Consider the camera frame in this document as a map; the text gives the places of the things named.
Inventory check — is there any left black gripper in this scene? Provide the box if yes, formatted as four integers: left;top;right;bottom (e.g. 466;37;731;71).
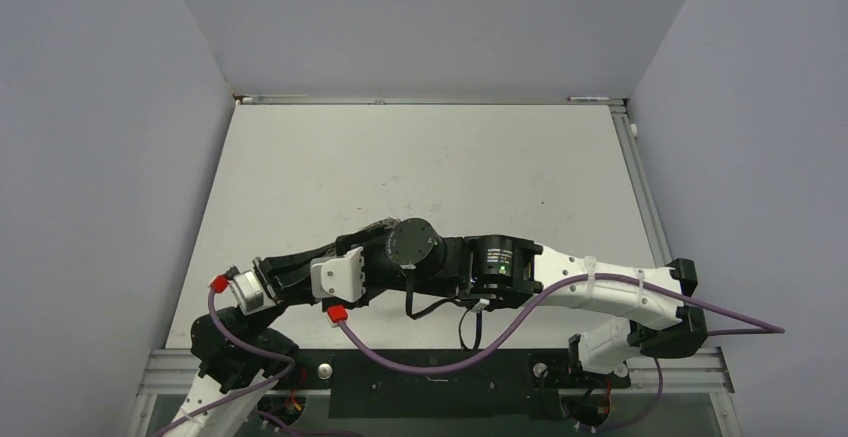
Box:
247;241;336;339

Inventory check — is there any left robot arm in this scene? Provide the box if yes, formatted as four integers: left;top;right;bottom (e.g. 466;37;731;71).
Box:
155;244;336;436

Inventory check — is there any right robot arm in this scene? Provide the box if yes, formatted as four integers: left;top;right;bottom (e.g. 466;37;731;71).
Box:
322;218;708;385

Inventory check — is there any red white marker pen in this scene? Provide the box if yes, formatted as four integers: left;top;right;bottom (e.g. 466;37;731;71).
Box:
567;96;612;103

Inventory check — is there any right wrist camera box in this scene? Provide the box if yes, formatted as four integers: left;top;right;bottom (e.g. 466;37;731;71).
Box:
309;247;365;304

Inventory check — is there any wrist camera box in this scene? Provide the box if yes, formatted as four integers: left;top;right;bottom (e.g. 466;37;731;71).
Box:
309;247;365;304
208;266;275;315

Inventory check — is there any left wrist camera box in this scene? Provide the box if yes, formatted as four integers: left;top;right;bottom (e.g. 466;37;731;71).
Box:
208;266;275;315

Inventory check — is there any aluminium frame rail back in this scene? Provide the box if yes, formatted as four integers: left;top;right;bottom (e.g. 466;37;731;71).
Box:
233;95;627;106

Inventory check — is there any aluminium frame rail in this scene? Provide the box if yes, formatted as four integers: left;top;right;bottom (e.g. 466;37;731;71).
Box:
233;95;627;106
138;348;734;395
609;100;673;265

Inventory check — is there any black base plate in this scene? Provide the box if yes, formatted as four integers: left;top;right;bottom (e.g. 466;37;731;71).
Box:
271;348;631;420

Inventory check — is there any aluminium frame rail right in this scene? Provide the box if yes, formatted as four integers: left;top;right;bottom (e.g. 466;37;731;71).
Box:
609;100;673;265

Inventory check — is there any aluminium frame rail front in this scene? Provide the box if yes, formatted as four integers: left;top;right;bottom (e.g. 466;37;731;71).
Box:
138;348;734;395

